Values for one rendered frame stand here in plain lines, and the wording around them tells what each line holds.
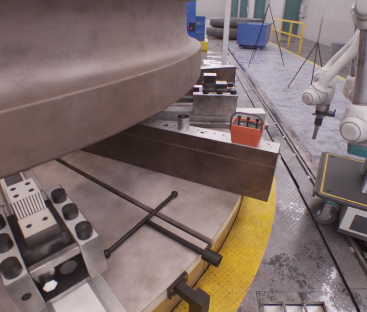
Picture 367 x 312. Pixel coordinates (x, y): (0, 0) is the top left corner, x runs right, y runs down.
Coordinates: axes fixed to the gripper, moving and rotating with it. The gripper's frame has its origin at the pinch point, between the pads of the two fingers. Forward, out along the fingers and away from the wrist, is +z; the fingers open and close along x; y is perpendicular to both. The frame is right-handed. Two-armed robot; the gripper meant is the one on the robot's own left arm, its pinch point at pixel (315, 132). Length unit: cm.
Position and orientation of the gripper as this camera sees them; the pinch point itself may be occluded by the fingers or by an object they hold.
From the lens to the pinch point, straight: 200.4
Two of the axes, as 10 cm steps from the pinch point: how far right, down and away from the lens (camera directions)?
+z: 0.0, 8.6, 5.1
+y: -8.6, -2.6, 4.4
